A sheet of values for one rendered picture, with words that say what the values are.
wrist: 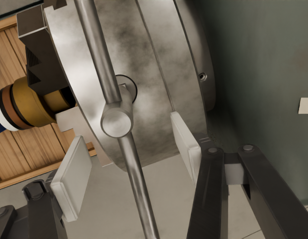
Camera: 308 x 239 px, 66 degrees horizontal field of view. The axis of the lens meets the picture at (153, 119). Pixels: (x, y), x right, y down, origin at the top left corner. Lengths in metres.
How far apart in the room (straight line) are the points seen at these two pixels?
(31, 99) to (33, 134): 0.29
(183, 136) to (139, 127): 0.11
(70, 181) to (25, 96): 0.24
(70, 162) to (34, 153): 0.52
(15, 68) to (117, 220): 1.43
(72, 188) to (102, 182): 1.54
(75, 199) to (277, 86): 0.21
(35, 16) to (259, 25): 0.23
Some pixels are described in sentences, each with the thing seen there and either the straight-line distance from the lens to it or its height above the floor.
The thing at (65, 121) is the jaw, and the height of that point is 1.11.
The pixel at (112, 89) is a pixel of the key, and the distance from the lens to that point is 0.17.
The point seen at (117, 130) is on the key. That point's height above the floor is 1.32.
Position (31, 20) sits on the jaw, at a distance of 0.31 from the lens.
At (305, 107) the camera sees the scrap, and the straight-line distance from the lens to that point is 0.28.
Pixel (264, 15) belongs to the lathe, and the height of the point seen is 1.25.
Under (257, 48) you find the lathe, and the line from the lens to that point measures 0.25.
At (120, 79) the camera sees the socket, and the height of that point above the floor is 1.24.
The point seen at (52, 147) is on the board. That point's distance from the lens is 0.67.
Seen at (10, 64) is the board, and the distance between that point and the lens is 0.66.
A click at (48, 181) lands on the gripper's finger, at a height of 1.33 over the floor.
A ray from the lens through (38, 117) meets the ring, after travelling 0.40.
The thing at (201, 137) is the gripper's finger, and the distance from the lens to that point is 0.17.
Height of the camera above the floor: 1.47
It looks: 75 degrees down
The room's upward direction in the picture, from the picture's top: 164 degrees clockwise
